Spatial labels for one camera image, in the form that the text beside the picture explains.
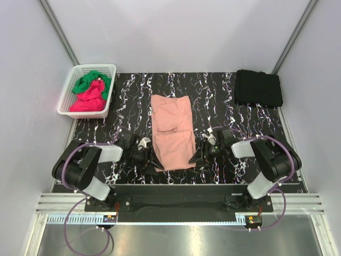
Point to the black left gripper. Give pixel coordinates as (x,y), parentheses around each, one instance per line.
(145,164)

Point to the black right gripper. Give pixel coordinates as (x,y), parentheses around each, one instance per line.
(197,157)

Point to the pink printed t-shirt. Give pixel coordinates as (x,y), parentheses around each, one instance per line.
(172,132)

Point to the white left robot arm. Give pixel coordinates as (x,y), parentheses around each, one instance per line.
(77,165)

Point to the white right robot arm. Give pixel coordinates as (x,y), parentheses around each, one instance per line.
(276,160)

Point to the left small electronics module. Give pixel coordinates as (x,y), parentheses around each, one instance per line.
(110,218)

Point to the small electronics module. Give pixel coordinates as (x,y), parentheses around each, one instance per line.
(110,218)
(254,222)

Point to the right small electronics module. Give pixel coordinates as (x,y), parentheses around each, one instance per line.
(254,222)

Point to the red crumpled t-shirt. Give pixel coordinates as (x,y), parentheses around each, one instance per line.
(91,99)

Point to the black folded t-shirt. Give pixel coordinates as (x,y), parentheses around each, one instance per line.
(257,88)

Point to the white plastic basket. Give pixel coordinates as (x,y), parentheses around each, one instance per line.
(68,98)

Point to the green crumpled t-shirt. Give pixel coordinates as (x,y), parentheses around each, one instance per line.
(83,83)

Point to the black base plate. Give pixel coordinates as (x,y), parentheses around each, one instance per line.
(174,215)

